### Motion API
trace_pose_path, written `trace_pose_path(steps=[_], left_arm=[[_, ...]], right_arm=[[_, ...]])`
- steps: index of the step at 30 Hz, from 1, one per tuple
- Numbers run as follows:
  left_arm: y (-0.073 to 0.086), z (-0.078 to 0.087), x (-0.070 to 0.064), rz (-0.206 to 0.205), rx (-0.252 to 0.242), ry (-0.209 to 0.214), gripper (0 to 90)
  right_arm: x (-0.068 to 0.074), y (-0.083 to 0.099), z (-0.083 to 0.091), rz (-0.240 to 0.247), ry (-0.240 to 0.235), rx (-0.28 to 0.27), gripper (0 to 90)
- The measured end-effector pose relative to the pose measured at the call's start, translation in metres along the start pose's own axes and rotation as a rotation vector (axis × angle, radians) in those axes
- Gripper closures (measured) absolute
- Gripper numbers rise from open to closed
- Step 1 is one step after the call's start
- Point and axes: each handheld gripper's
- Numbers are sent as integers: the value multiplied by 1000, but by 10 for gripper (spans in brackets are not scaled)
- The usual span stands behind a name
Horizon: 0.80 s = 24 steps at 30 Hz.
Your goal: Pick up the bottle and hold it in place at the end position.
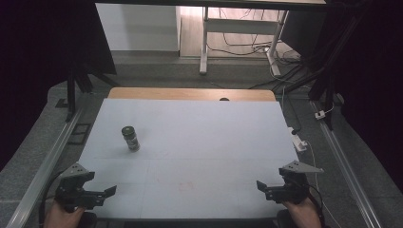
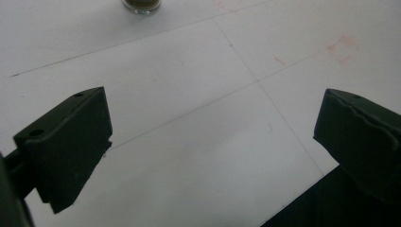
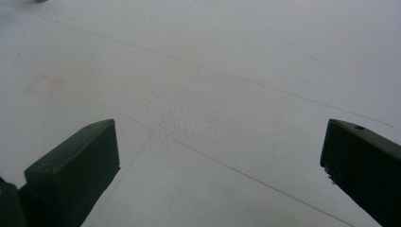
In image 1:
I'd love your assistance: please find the wooden table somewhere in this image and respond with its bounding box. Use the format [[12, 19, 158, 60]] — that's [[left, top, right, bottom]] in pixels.
[[107, 86, 278, 103]]

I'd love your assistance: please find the tangle of floor cables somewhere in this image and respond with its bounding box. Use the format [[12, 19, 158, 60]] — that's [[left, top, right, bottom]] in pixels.
[[207, 8, 313, 90]]

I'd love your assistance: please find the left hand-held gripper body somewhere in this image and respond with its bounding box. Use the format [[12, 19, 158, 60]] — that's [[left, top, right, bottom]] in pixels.
[[54, 161, 96, 214]]

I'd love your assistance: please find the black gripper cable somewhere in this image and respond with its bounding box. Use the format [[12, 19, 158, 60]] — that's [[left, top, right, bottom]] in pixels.
[[38, 170, 66, 228], [297, 179, 327, 228]]

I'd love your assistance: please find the dark curtain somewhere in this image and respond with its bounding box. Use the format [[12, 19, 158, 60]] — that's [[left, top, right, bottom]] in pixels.
[[326, 0, 403, 194], [0, 0, 118, 172]]

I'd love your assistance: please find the white cable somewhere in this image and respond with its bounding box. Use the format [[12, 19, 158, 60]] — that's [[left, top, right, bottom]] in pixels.
[[303, 139, 344, 228]]

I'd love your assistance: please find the person's left hand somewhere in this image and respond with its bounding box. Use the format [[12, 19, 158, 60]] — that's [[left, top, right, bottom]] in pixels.
[[43, 199, 86, 228]]

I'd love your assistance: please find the white power strip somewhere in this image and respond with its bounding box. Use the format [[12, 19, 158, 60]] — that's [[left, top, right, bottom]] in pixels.
[[287, 126, 308, 153]]

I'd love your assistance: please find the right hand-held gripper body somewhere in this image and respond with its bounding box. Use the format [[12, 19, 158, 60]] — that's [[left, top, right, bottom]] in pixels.
[[278, 160, 325, 205]]

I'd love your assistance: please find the white table mat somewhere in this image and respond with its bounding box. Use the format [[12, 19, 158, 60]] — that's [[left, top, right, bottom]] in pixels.
[[78, 97, 299, 220]]

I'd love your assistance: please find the person's right hand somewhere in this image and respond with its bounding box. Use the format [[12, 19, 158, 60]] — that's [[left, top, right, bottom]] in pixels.
[[282, 197, 323, 228]]

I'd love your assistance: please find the white desk frame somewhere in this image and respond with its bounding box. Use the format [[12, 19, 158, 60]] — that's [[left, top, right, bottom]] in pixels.
[[199, 6, 290, 77]]

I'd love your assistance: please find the aluminium rail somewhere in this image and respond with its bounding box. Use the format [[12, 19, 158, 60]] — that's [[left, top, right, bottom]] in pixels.
[[310, 100, 384, 228], [5, 105, 85, 228]]

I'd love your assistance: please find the dark glass jar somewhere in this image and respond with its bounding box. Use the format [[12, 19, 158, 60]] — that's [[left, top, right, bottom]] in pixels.
[[121, 125, 142, 153]]

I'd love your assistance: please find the black floor socket frame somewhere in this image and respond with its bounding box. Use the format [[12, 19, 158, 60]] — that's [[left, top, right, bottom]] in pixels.
[[67, 123, 93, 146]]

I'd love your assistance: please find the black metal stand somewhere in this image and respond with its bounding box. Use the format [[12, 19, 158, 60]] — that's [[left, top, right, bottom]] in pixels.
[[278, 0, 374, 131], [55, 63, 122, 124]]

